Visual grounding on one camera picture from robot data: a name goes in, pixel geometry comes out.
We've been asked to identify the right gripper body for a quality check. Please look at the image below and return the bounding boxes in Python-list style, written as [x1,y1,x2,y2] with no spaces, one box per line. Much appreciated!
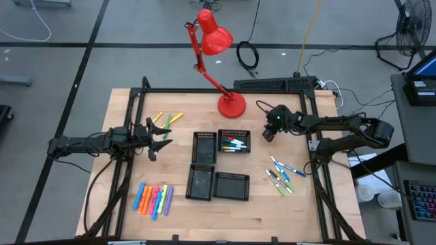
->
[264,104,300,132]

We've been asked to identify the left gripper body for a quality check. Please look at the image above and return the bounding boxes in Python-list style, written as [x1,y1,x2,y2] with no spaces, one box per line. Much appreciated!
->
[134,126,153,152]

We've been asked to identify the green thin highlighter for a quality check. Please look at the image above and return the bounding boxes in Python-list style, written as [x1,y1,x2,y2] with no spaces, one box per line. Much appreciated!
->
[162,113,172,140]

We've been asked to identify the light blue dry-erase marker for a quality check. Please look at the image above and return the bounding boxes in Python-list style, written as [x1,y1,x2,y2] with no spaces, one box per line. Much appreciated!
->
[270,155,290,183]

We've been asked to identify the black dry-erase marker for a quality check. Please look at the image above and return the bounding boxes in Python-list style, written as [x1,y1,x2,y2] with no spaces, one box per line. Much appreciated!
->
[268,169,293,194]

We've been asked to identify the dark blue dry-erase marker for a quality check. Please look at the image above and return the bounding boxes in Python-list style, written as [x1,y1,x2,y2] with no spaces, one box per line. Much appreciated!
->
[277,162,307,178]

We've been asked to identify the orange thick highlighter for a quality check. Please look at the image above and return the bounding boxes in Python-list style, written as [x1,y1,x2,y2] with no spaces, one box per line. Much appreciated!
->
[137,184,150,214]
[140,185,154,216]

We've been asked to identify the purple thick highlighter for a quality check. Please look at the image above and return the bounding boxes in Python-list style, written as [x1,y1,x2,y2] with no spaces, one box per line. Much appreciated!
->
[163,186,175,216]

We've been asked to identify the black slotted plastic basket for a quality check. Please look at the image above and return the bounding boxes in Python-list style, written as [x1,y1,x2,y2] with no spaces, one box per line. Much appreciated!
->
[191,131,218,165]
[185,163,216,201]
[217,129,252,154]
[213,171,251,202]

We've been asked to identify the red desk lamp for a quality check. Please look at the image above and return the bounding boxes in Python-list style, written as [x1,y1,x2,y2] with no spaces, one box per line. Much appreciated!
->
[185,8,247,119]

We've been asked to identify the white paper sheet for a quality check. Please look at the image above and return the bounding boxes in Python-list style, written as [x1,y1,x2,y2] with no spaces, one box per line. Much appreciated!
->
[347,152,395,195]

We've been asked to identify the black desk crossbar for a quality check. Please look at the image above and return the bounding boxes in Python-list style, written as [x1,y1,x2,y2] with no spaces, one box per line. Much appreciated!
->
[350,142,408,180]

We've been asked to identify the white round container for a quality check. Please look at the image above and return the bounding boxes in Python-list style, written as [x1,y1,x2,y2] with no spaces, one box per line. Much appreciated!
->
[355,183,375,203]
[377,189,403,210]

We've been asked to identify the black labelled device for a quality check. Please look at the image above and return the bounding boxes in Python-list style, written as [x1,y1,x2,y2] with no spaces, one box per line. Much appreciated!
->
[403,78,436,107]

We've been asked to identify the grey office desk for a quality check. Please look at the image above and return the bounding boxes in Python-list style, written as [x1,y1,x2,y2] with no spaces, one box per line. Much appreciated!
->
[390,73,436,245]

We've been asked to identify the grey metal floor bar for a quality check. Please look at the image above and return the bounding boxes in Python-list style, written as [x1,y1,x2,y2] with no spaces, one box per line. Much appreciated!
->
[0,74,33,88]
[12,0,73,8]

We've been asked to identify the black floor object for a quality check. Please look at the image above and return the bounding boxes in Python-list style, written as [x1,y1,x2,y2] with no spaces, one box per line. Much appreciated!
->
[0,104,15,124]

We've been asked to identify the open laptop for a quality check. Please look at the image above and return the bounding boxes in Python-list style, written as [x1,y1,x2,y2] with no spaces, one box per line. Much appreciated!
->
[406,50,436,81]

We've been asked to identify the black floor fan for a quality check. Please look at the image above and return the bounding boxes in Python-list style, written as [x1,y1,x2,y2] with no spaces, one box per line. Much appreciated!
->
[374,0,433,72]

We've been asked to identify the black computer keyboard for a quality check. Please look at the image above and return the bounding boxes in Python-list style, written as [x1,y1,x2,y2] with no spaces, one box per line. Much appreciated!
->
[403,179,436,223]

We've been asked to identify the black aluminium table frame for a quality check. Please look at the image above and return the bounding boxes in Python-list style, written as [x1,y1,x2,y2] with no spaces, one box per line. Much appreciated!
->
[75,76,368,245]

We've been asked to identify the white power adapter cable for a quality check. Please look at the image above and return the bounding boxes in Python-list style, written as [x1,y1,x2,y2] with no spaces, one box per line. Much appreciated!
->
[318,80,345,110]

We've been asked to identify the coiled black floor cable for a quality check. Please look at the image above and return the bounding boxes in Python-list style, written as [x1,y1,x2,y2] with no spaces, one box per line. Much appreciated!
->
[236,0,262,79]

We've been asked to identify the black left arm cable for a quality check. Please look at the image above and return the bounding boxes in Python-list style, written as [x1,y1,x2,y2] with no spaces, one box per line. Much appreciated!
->
[83,157,117,235]

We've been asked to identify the yellow hanging cable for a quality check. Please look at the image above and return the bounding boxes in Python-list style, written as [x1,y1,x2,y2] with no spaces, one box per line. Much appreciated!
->
[295,0,323,78]

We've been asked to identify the white floor cable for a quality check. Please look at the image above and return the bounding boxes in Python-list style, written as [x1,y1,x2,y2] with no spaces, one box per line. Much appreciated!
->
[0,0,52,44]

